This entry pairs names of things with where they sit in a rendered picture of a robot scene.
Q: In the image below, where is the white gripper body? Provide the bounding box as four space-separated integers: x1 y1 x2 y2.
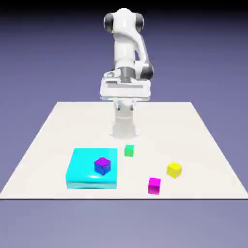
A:
99 77 152 102

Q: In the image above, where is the small green cube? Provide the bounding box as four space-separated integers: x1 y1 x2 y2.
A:
124 144 135 157

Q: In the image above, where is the small purple blue cube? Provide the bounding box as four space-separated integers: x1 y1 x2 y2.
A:
94 156 111 176

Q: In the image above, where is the small yellow cube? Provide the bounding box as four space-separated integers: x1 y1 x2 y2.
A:
166 161 183 179

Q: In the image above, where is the small magenta cube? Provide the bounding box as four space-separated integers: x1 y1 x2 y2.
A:
148 177 161 195

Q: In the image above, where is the large cyan box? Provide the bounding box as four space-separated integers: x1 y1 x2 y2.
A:
65 148 118 190

